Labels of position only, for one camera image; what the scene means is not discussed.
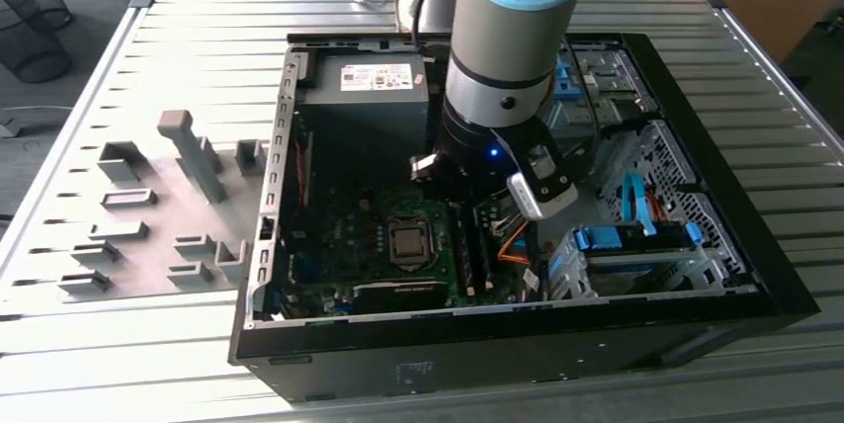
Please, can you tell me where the grey power supply unit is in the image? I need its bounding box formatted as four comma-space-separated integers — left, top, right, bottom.
295, 52, 449, 175

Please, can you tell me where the silver CPU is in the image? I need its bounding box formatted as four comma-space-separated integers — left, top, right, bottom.
392, 225, 428, 257

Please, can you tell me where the black open PC case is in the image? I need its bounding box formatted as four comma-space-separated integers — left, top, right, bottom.
227, 31, 823, 404

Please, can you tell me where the black wire bundle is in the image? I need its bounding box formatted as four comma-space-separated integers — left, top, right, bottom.
491, 119, 652, 239

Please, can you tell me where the grey plastic parts rack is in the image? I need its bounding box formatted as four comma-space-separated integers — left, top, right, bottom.
56, 109, 272, 301

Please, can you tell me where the black wire mesh bin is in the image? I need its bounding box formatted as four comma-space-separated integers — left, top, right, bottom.
0, 0, 75, 84

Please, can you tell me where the orange wire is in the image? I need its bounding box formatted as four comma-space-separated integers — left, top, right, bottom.
497, 222, 533, 264

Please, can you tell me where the grey metal drive cage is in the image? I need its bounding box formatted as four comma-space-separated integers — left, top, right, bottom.
543, 40, 661, 158

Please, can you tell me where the blue drive bay latch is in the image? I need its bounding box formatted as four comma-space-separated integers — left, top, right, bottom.
551, 57, 576, 99

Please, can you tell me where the grey metal disk bay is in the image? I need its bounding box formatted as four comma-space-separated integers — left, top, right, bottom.
540, 224, 735, 301

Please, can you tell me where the hard disk in blue carrier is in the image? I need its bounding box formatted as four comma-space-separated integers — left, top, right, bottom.
569, 220, 704, 255

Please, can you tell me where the CPU socket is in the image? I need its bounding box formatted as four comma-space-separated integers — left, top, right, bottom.
385, 214, 437, 269

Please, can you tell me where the blue flat data wire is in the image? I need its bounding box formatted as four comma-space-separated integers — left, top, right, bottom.
621, 173, 659, 237

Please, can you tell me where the black graphics card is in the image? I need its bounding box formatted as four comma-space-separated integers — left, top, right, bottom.
348, 280, 451, 313

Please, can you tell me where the green motherboard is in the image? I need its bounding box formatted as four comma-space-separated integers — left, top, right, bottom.
280, 165, 529, 318

